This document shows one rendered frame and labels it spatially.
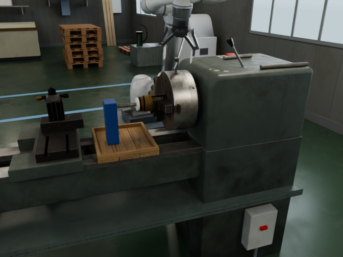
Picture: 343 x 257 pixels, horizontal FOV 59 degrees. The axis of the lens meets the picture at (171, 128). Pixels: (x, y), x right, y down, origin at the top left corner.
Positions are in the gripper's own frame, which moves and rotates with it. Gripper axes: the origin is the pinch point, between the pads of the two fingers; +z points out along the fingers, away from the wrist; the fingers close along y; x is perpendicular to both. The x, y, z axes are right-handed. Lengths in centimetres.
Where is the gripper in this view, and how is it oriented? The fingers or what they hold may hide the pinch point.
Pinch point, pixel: (177, 58)
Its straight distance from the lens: 156.7
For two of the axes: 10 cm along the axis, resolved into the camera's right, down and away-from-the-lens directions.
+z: -0.7, 8.1, 5.8
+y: -9.8, -1.6, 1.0
